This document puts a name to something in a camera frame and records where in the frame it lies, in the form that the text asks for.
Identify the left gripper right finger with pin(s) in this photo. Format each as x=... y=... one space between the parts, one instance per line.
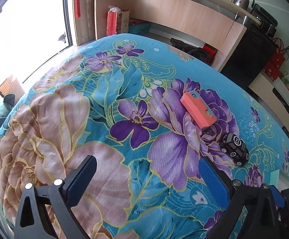
x=233 y=196

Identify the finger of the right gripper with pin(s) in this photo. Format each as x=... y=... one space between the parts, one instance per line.
x=280 y=228

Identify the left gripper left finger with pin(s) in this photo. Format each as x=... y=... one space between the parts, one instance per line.
x=32 y=219

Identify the white shallow tray box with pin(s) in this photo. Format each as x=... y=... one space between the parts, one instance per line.
x=279 y=179

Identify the black toy car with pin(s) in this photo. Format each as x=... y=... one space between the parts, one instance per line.
x=233 y=146

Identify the orange blue eraser block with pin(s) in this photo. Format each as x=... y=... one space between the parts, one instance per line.
x=198 y=109

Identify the white tv stand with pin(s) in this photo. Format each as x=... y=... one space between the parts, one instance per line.
x=278 y=107

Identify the floral blanket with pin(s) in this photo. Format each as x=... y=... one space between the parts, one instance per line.
x=118 y=99

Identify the red handbag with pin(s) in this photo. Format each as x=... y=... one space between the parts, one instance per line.
x=272 y=68

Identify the black cabinet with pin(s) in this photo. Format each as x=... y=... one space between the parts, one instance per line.
x=249 y=58

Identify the black bag on floor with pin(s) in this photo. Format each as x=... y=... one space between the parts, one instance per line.
x=186 y=51

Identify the black coffee machine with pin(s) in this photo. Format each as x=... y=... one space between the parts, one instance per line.
x=268 y=23

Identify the red gift bag on floor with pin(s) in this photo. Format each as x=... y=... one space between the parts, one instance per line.
x=117 y=21

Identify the teal storage crate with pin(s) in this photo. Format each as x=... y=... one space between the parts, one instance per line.
x=138 y=27

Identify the wooden curved desk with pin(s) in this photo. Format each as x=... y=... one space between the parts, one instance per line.
x=189 y=17

